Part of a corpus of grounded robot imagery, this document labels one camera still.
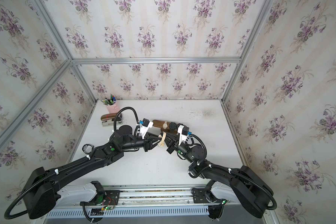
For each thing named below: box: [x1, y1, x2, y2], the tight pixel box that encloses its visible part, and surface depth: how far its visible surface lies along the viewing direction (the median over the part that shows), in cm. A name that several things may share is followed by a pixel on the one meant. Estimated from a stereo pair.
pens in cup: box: [100, 94, 117, 106], surface depth 105 cm
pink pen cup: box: [105, 102, 121, 114], surface depth 106 cm
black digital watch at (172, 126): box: [168, 121, 177, 133], surface depth 95 cm
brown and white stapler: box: [100, 112, 123, 127], surface depth 106 cm
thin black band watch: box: [82, 143, 94, 154], surface depth 92 cm
